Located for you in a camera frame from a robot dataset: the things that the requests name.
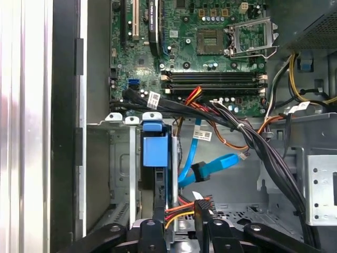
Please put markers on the green motherboard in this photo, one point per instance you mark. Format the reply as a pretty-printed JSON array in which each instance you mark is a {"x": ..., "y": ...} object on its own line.
[{"x": 184, "y": 63}]

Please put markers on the black expansion slot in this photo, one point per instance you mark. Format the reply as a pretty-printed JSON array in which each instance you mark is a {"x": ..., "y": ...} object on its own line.
[{"x": 123, "y": 23}]

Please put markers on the metal disk bay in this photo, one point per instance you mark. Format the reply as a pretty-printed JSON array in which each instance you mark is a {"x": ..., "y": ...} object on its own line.
[{"x": 123, "y": 163}]

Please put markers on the CPU socket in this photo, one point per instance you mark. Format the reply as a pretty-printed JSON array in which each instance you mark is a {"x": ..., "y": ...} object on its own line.
[{"x": 210, "y": 42}]

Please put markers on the black PC case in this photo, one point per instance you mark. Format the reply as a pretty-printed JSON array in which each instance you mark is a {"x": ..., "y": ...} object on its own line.
[{"x": 65, "y": 131}]

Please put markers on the white expansion slot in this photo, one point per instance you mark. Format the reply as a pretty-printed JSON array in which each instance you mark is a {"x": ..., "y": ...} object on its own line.
[{"x": 136, "y": 21}]

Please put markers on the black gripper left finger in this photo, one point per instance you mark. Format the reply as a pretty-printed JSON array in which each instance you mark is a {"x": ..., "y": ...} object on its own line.
[{"x": 160, "y": 189}]

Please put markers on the metal socket cover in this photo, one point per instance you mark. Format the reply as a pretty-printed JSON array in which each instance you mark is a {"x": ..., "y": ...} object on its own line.
[{"x": 268, "y": 34}]

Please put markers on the blue plastic clip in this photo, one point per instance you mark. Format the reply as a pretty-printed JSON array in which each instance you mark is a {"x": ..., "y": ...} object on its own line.
[{"x": 306, "y": 62}]

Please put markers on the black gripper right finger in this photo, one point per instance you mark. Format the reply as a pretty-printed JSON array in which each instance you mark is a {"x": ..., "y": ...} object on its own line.
[{"x": 204, "y": 210}]

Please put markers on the grey metal drive cage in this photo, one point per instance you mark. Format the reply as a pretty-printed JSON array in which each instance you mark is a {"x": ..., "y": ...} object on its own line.
[{"x": 321, "y": 184}]

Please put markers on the black graphics card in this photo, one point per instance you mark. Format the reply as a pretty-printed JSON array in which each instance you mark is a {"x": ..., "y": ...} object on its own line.
[{"x": 154, "y": 26}]

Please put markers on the grey power supply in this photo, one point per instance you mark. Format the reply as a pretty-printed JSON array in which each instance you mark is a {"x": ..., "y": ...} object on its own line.
[{"x": 316, "y": 34}]

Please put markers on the hard disk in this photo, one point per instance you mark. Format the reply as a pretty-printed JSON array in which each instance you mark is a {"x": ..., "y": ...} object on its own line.
[{"x": 155, "y": 150}]

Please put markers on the black RAM slot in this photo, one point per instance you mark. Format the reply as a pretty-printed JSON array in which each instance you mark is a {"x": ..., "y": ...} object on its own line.
[
  {"x": 210, "y": 74},
  {"x": 210, "y": 78},
  {"x": 226, "y": 91},
  {"x": 210, "y": 86}
]

